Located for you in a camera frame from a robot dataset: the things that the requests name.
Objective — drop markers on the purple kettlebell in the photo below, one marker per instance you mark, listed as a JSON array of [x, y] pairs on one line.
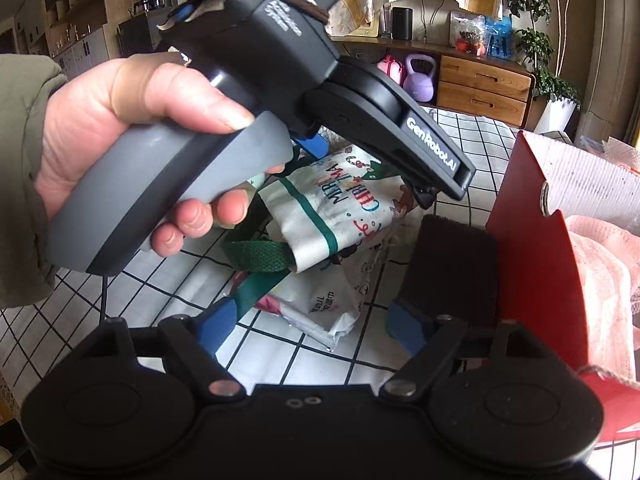
[[421, 82]]

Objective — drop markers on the blue plastic bag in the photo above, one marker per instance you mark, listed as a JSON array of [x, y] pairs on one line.
[[499, 39]]

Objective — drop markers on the clear glass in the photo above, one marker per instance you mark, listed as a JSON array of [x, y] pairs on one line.
[[385, 22]]

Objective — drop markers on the dark brown cloth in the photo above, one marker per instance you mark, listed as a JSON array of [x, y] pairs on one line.
[[450, 260]]

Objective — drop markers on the person's left forearm green sleeve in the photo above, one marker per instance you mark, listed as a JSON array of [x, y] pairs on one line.
[[20, 160]]

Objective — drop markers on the person's left hand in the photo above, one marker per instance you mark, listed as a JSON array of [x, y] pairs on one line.
[[90, 125]]

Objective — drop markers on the clear plastic bag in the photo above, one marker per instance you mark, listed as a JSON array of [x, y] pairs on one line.
[[467, 35]]

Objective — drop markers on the red cardboard box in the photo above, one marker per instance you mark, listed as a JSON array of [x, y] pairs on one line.
[[530, 260]]

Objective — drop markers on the wooden sideboard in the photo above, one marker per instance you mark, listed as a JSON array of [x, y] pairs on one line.
[[480, 85]]

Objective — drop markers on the pink bag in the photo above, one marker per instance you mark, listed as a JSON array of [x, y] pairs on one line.
[[391, 71]]

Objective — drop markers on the printed white tote bag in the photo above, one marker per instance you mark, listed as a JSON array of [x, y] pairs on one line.
[[330, 200]]

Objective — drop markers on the pink cloth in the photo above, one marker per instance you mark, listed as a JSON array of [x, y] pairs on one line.
[[600, 285]]

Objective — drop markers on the wooden wall shelf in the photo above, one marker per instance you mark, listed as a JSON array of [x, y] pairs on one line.
[[75, 5]]

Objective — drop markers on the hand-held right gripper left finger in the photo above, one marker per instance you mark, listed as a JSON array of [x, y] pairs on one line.
[[216, 322]]

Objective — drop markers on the white checked sheet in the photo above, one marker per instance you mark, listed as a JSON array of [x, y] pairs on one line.
[[300, 362]]

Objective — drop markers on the white plastic packet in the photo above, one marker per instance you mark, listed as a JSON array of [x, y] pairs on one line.
[[320, 310]]

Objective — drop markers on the white planter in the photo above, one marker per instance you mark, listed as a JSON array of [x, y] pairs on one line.
[[555, 117]]

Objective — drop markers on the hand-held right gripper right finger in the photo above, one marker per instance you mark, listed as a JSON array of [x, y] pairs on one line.
[[406, 325]]

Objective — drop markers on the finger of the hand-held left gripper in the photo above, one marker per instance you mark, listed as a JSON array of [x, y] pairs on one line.
[[425, 196]]

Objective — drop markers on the black speaker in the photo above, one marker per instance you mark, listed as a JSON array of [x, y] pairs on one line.
[[402, 24]]

